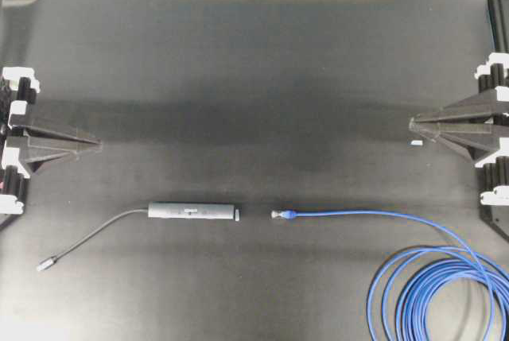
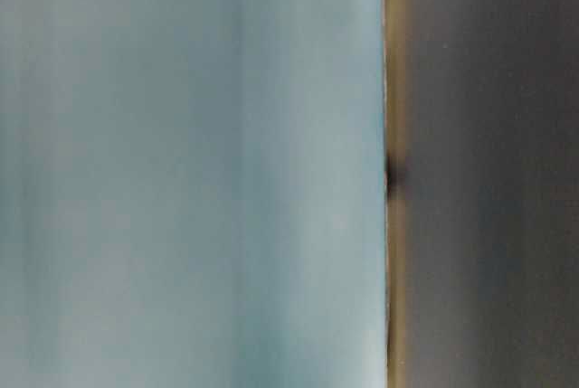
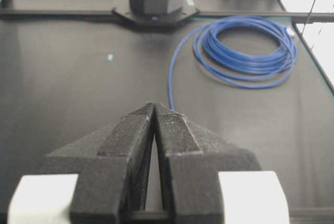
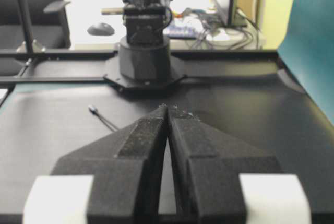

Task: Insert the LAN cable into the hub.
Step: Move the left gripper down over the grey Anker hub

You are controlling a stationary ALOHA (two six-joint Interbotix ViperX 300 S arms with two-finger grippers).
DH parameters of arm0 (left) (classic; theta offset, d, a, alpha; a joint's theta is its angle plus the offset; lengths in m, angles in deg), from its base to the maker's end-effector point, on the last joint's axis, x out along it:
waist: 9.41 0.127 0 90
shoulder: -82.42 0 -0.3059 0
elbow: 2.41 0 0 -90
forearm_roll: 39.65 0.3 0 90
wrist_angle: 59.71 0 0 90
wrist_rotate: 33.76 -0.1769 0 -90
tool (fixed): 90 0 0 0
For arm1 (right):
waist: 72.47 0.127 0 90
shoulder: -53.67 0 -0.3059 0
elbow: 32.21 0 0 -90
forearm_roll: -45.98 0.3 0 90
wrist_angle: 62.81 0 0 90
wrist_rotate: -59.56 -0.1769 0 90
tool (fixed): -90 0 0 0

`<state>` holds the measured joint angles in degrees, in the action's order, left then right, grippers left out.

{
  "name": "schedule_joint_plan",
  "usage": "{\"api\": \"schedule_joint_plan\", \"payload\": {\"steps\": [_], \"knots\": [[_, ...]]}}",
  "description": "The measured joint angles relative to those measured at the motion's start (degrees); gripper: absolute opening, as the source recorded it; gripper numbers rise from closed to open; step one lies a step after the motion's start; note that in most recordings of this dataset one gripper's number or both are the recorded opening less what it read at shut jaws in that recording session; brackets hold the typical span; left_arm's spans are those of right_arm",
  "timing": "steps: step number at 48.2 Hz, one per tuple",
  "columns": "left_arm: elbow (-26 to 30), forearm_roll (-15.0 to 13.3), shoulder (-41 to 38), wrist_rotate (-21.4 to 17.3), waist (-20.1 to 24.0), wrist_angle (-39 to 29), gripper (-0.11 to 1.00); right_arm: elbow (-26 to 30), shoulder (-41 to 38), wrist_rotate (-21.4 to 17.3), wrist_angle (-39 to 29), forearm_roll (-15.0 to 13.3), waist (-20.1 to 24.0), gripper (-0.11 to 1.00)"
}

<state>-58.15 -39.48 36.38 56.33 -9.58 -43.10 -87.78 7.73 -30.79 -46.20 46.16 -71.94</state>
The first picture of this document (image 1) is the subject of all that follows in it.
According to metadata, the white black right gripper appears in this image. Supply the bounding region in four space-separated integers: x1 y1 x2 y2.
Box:
409 0 508 238

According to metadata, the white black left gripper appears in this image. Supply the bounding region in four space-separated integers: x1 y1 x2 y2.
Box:
1 67 102 228

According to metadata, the grey Anker USB hub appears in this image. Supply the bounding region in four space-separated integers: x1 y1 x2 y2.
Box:
36 202 236 272

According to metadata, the blue LAN cable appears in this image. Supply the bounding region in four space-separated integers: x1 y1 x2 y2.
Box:
270 208 509 341

